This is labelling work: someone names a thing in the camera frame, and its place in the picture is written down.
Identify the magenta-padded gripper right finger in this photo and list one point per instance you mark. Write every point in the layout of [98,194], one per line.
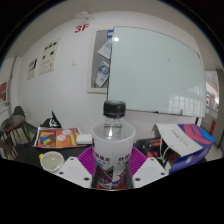
[148,170]

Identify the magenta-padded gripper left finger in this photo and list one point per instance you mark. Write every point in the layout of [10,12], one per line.
[73,170]

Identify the clear black-capped water bottle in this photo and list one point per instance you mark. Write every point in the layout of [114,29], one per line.
[112,146]

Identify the black and red tool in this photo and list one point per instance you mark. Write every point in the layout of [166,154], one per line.
[150,148]

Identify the small flat white box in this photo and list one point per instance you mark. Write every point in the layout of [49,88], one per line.
[84,139]

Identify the colourful orange book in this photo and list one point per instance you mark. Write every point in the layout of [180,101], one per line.
[56,137]

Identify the blue and white paper bag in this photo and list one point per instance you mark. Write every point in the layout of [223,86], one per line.
[186,143]

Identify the black bag with white print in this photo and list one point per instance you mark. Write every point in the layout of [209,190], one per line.
[51,122]

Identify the round wooden side table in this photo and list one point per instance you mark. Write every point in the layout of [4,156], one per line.
[11,125]

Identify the dark chair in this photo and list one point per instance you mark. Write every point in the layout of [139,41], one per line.
[19,110]

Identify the whiteboard on stand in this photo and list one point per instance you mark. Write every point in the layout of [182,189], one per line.
[156,70]

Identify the grey pinboard with papers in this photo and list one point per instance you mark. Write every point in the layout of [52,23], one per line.
[100,63]

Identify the red framed wall poster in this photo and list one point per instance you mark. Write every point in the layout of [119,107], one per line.
[3,93]

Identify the white wall switch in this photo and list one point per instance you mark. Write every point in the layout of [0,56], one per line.
[73,63]

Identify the small white wall poster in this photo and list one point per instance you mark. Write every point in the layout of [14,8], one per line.
[32,69]

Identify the large white wall poster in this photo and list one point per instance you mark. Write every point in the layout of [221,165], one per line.
[49,56]

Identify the red wall floor sign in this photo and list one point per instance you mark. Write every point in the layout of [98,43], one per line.
[81,28]

